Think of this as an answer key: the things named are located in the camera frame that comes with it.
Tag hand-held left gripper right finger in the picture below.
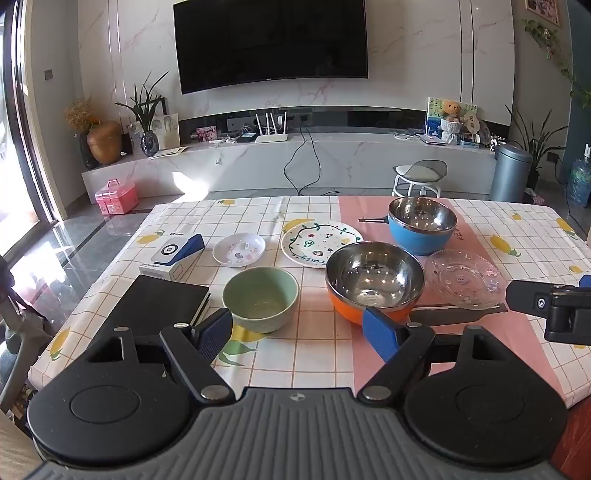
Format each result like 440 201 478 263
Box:
356 307 511 402

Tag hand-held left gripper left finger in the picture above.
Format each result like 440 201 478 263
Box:
85 308 236 403

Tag orange steel bowl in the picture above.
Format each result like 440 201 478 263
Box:
325 241 426 326

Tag green ceramic bowl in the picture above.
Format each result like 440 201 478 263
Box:
222 267 300 334

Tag clear glass plate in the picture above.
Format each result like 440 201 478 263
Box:
424 249 509 311

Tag small white sticker plate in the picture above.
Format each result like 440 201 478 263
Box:
212 233 267 268

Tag white painted plate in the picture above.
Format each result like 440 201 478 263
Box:
281 220 365 269

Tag blue steel bowl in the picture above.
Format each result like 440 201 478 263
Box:
388 197 458 257

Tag pink printed placemat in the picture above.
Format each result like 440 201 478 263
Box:
338 196 573 407

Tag black notebook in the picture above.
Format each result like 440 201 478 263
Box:
88 274 212 370

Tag blue and white box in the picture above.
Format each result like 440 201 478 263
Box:
139 234 205 282

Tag blue water bottle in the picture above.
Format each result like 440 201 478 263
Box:
567 144 591 207

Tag lemon print checked tablecloth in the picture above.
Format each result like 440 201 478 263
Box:
28 196 591 411

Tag grey metal trash can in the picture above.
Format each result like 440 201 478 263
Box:
489 144 533 203

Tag tall potted plant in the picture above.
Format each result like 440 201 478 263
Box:
505 105 568 190

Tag white stool with grey back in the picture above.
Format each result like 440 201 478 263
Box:
393 160 448 200

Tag pink storage box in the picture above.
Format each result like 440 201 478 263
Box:
95 180 138 216

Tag white marble tv cabinet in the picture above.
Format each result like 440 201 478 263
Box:
81 131 499 204

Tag round paper fan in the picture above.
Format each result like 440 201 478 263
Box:
459 115 483 141

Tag grey chair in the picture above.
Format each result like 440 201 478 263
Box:
0 256 52 407

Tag teddy bear in basket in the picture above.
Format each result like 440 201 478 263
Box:
427 97 478 139

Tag white router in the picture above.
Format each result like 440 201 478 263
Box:
252 111 289 144

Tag pencil drawing picture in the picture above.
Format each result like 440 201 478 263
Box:
150 112 180 151

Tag brown round vase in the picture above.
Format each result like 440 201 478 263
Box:
87 121 123 165

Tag green leafy plant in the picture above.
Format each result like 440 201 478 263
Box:
115 71 171 139

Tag hanging vine plant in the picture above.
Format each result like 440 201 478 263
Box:
524 7 591 107

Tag dried yellow flowers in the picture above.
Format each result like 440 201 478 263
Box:
64 97 100 134

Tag glass sliding door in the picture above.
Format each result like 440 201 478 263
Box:
0 0 61 259

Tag black television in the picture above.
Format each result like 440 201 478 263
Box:
173 0 370 95

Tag black cable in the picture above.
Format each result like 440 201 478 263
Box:
284 122 340 197

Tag framed wall picture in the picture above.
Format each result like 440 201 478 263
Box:
525 0 560 26

